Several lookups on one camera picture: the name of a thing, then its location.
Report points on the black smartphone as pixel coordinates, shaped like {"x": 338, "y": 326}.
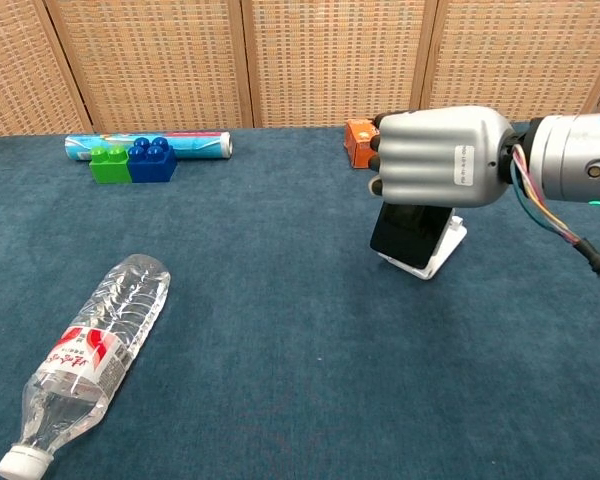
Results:
{"x": 405, "y": 235}

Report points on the green toy building block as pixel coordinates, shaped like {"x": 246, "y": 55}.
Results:
{"x": 109, "y": 165}

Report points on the light blue cling film roll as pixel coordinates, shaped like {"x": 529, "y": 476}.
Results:
{"x": 195, "y": 142}

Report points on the orange biscuit box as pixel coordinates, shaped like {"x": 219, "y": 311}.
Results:
{"x": 360, "y": 142}

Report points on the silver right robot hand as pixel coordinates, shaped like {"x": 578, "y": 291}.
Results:
{"x": 430, "y": 155}

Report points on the woven rattan folding screen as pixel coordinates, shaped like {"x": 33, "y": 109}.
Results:
{"x": 300, "y": 60}

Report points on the clear plastic water bottle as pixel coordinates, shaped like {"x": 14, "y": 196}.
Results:
{"x": 87, "y": 355}

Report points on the white folding phone stand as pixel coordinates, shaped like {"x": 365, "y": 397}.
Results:
{"x": 442, "y": 255}

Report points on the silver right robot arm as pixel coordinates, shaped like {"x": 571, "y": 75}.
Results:
{"x": 575, "y": 157}

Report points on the blue toy building block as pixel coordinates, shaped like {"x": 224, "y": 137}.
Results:
{"x": 152, "y": 160}

